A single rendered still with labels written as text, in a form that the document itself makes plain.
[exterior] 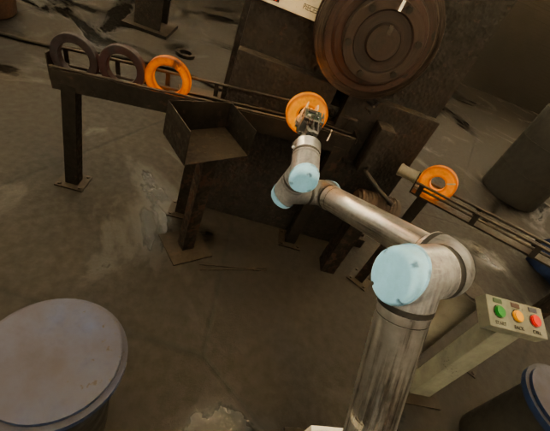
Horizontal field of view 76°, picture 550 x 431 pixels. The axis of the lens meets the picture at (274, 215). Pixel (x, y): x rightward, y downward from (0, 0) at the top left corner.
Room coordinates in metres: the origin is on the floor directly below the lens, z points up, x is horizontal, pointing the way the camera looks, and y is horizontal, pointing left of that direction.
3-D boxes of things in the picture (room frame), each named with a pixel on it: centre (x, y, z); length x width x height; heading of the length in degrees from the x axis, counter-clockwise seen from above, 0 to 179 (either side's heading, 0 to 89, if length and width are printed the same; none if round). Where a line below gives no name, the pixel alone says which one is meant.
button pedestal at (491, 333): (0.97, -0.90, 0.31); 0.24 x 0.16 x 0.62; 104
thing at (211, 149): (1.15, 0.35, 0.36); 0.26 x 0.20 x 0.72; 139
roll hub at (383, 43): (1.43, -0.09, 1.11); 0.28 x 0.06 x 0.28; 104
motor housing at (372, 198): (1.47, -0.42, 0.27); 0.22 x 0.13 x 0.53; 104
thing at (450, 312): (1.12, -0.82, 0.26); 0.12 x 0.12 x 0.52
